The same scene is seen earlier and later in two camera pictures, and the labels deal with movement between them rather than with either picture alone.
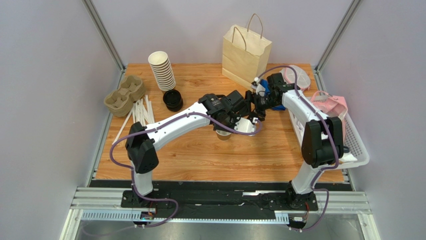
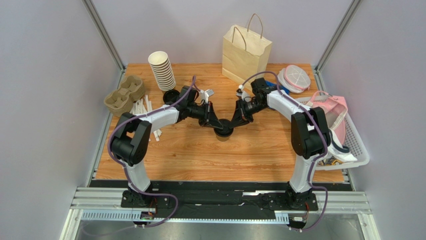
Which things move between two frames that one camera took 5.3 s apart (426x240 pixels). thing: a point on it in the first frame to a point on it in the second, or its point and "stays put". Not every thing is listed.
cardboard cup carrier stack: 120,102 stays put
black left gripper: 234,116 to 209,118
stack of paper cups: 160,65 stays put
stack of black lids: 173,100 stays put
